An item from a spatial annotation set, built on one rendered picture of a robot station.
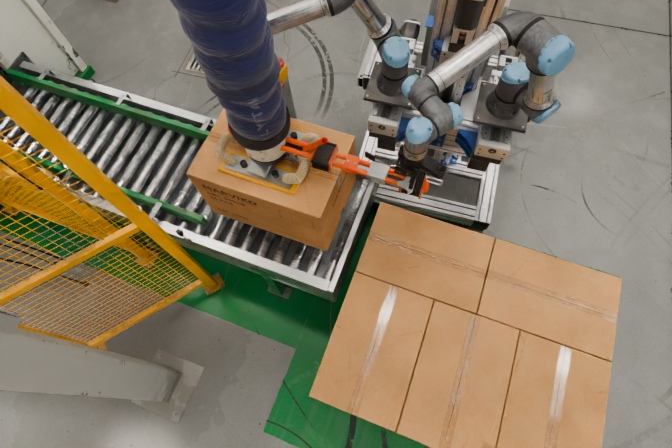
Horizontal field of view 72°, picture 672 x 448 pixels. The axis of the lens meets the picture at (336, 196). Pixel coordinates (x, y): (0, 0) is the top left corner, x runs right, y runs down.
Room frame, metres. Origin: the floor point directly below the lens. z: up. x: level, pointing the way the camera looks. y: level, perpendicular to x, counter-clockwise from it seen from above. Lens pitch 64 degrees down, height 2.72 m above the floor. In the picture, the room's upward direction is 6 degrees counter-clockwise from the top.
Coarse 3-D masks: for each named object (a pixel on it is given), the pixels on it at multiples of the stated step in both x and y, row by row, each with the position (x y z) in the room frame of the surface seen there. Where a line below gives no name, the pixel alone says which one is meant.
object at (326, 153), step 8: (328, 144) 0.94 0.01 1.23; (336, 144) 0.93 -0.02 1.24; (312, 152) 0.90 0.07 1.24; (320, 152) 0.91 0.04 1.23; (328, 152) 0.90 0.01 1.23; (336, 152) 0.90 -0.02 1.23; (312, 160) 0.87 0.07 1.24; (320, 160) 0.87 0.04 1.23; (328, 160) 0.87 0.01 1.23; (320, 168) 0.85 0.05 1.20; (328, 168) 0.85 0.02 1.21
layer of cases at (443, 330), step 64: (384, 256) 0.69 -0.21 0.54; (448, 256) 0.66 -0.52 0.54; (512, 256) 0.62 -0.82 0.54; (384, 320) 0.38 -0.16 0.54; (448, 320) 0.35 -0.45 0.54; (512, 320) 0.32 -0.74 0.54; (576, 320) 0.29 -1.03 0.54; (320, 384) 0.14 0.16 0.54; (384, 384) 0.11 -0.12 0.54; (448, 384) 0.08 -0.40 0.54; (512, 384) 0.06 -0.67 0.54; (576, 384) 0.03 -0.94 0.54
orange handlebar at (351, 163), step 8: (296, 144) 0.96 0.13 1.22; (304, 144) 0.95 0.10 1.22; (296, 152) 0.92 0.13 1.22; (304, 152) 0.92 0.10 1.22; (352, 160) 0.86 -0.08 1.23; (360, 160) 0.86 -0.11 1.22; (344, 168) 0.83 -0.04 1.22; (352, 168) 0.82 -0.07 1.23; (400, 176) 0.78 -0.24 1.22; (392, 184) 0.75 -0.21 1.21; (424, 192) 0.70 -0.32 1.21
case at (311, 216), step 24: (216, 144) 1.09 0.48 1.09; (192, 168) 0.98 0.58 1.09; (216, 168) 0.97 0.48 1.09; (288, 168) 0.93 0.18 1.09; (312, 168) 0.92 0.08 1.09; (336, 168) 0.91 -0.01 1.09; (216, 192) 0.91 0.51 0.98; (240, 192) 0.85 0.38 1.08; (264, 192) 0.84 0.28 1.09; (312, 192) 0.81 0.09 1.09; (336, 192) 0.84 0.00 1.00; (240, 216) 0.89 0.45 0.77; (264, 216) 0.82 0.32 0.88; (288, 216) 0.76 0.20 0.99; (312, 216) 0.71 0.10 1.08; (336, 216) 0.82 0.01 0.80; (312, 240) 0.73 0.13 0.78
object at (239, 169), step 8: (232, 152) 1.03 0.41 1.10; (240, 160) 0.98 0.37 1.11; (248, 160) 0.98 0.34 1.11; (224, 168) 0.96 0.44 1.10; (232, 168) 0.95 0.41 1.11; (240, 168) 0.94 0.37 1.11; (272, 168) 0.93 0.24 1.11; (280, 168) 0.93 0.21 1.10; (240, 176) 0.91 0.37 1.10; (248, 176) 0.91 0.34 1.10; (256, 176) 0.90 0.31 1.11; (272, 176) 0.89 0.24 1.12; (280, 176) 0.89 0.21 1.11; (264, 184) 0.86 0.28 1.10; (272, 184) 0.86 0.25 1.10; (280, 184) 0.85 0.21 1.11; (288, 184) 0.85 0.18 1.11; (296, 184) 0.85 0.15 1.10; (288, 192) 0.82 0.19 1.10
